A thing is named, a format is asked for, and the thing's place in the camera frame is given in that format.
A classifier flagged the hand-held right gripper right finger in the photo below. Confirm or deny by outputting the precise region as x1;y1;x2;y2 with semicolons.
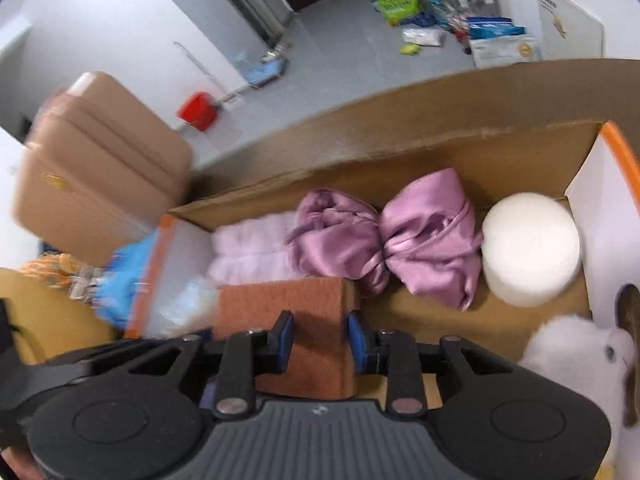
347;310;522;418

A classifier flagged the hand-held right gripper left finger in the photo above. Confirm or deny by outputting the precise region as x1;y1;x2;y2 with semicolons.
119;310;296;418

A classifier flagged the brown scouring pad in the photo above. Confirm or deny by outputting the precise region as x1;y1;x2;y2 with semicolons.
214;276;362;402

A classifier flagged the light purple plush towel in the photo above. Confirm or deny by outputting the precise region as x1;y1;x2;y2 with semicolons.
206;211;302;292

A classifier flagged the pink satin cloth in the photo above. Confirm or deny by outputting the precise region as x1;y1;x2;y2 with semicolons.
286;188;392;300
378;167;485;312

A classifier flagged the cardboard box with orange edges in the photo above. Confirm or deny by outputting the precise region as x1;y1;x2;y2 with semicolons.
124;58;640;480

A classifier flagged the clear plastic bag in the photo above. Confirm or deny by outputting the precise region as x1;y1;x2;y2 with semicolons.
159;274;222;335

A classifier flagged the orange mesh bag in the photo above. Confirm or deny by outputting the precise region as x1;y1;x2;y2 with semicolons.
19;254;77;292

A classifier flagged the blue packet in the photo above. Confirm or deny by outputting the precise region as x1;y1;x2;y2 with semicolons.
94;236;162;322

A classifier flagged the white round sponge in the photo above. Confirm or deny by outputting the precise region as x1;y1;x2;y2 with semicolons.
481;191;585;309

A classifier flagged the white plush toy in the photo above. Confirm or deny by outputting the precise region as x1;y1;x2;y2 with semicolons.
516;314;640;432

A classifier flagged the beige suitcase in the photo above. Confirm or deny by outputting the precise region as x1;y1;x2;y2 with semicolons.
11;71;195;267

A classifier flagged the red dustpan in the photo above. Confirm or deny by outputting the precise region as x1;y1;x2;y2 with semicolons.
177;91;219;133

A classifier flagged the blue mop cloth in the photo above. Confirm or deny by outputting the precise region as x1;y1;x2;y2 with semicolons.
235;52;289;89

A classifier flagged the white plastic packet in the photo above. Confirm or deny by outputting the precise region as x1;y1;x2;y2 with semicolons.
401;26;445;47

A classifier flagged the white carton box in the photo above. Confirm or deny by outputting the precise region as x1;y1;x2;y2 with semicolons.
467;16;542;69

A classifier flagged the green packet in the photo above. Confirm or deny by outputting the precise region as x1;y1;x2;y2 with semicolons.
374;0;424;27

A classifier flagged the white sign board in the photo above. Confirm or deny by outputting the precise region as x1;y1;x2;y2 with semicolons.
531;0;607;62

